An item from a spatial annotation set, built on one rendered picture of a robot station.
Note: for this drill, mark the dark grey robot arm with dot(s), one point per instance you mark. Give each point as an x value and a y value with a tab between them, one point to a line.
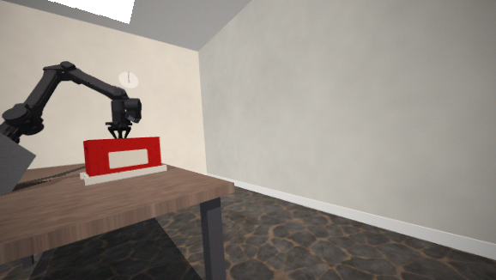
27	115

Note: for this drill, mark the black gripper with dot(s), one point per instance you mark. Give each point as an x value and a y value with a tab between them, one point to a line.
120	127

